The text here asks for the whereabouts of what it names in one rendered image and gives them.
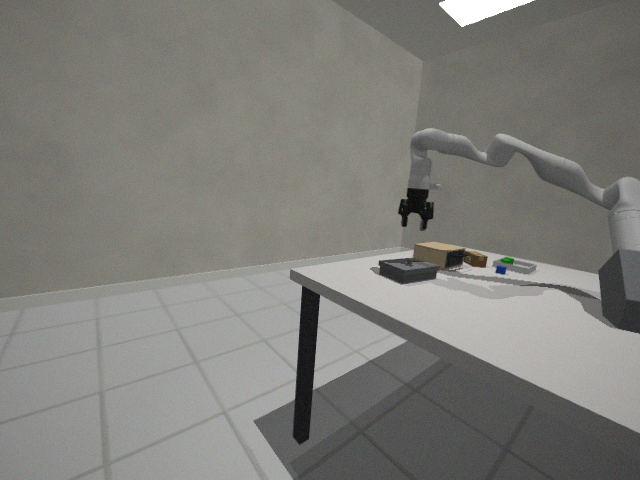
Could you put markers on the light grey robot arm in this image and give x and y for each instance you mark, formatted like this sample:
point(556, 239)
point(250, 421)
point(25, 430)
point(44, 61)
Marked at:
point(624, 218)

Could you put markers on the brown cardboard box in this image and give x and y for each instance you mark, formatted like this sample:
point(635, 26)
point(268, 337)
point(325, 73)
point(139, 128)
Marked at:
point(475, 259)

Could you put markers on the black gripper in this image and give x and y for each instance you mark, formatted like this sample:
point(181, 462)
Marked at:
point(416, 205)

